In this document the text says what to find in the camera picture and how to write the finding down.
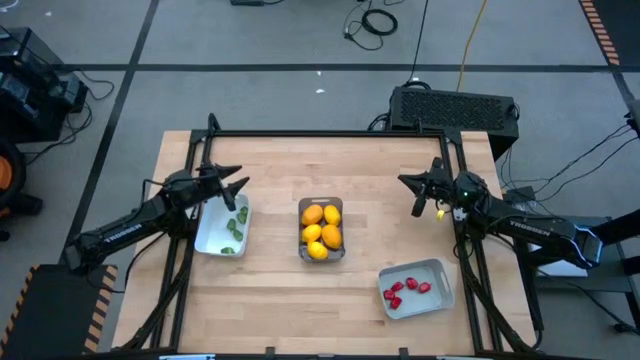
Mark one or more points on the small yellow tag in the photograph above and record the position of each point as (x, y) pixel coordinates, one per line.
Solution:
(440, 215)

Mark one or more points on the orange and black machine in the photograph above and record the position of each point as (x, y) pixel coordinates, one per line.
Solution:
(4, 172)

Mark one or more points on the black hazard-striped mat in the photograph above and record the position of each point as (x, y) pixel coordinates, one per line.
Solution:
(622, 25)
(55, 310)

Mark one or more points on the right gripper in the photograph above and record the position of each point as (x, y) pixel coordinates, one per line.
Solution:
(442, 187)

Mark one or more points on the red toy pepper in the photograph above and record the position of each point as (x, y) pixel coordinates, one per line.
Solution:
(395, 302)
(389, 294)
(411, 283)
(397, 286)
(424, 287)

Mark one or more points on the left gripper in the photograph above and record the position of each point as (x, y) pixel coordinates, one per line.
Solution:
(212, 185)

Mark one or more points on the green toy pepper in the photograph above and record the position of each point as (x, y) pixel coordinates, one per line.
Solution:
(244, 210)
(241, 218)
(231, 224)
(237, 234)
(227, 250)

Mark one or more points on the orange toy fruit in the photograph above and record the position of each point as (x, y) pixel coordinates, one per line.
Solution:
(331, 236)
(312, 215)

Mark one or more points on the black metal table frame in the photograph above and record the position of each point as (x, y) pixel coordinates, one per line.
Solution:
(325, 133)

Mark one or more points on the black computer case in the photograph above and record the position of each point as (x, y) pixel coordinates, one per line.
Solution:
(450, 110)

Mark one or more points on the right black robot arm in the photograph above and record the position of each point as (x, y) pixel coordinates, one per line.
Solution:
(540, 230)

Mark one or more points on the white plastic basket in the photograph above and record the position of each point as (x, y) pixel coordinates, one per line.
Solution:
(215, 235)
(430, 305)

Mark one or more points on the black equipment cart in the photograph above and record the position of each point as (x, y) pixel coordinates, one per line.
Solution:
(30, 90)

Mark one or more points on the grey translucent plastic basket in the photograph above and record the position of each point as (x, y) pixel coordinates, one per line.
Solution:
(337, 255)

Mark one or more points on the yellow toy lemon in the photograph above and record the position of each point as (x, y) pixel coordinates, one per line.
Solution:
(311, 233)
(332, 215)
(317, 250)

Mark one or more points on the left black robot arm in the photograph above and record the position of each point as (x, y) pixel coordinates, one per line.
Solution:
(125, 232)

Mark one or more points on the black side stand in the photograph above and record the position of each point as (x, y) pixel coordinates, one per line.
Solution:
(615, 230)

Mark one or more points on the white paper sheet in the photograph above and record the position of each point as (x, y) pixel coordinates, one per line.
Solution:
(565, 270)

